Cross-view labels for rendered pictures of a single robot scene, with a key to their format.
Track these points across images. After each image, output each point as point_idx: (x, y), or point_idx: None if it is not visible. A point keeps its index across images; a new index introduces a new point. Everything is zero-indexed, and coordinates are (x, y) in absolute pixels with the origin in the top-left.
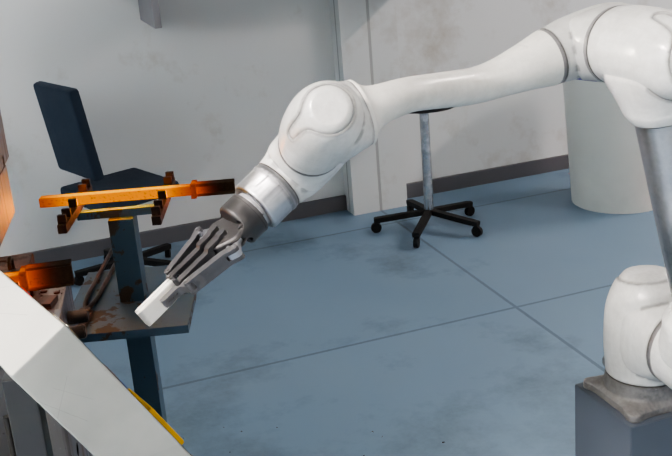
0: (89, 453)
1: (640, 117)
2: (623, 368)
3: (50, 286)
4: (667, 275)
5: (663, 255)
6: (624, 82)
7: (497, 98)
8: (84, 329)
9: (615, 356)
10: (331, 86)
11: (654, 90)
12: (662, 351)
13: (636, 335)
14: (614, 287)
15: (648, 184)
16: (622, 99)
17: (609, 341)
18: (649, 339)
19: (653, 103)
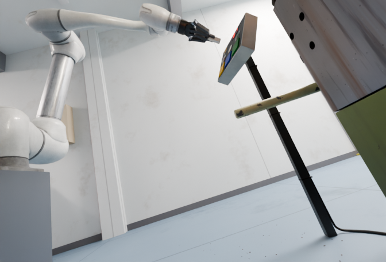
0: (365, 35)
1: (78, 58)
2: (28, 150)
3: None
4: (58, 105)
5: (61, 97)
6: (80, 48)
7: (90, 26)
8: None
9: (26, 143)
10: None
11: (83, 56)
12: (54, 134)
13: (37, 131)
14: (15, 110)
15: (66, 74)
16: (77, 50)
17: (22, 135)
18: (41, 132)
19: (80, 57)
